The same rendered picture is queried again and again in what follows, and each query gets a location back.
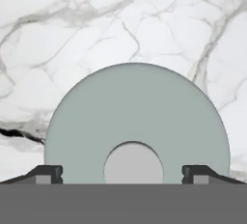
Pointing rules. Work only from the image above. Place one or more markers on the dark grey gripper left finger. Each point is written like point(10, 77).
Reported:
point(45, 172)

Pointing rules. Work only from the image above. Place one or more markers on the grey-green round blender lid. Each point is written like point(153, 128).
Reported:
point(135, 105)

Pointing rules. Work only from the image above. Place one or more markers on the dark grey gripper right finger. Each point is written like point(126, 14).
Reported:
point(199, 171)

